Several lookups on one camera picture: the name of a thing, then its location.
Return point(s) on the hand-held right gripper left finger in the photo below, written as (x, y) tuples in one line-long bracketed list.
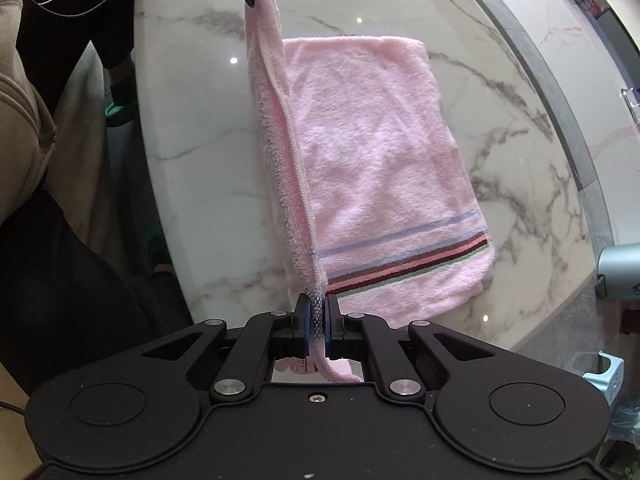
[(304, 330)]

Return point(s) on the person's beige sweater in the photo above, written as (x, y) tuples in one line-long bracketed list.
[(20, 135)]

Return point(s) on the pink towel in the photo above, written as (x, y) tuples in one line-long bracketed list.
[(375, 160)]

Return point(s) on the person's leg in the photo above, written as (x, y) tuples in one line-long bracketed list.
[(75, 285), (120, 77)]

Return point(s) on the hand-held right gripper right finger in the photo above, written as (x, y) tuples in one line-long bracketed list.
[(329, 335)]

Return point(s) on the green shoe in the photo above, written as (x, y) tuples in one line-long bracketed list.
[(120, 112), (157, 255)]

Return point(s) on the grey metal trash can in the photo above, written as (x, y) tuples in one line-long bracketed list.
[(620, 270)]

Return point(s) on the light blue plastic bracket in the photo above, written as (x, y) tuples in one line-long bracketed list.
[(607, 377)]

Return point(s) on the person's right leg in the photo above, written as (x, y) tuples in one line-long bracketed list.
[(75, 285)]

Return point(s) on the person's left leg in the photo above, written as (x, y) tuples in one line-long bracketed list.
[(120, 77)]

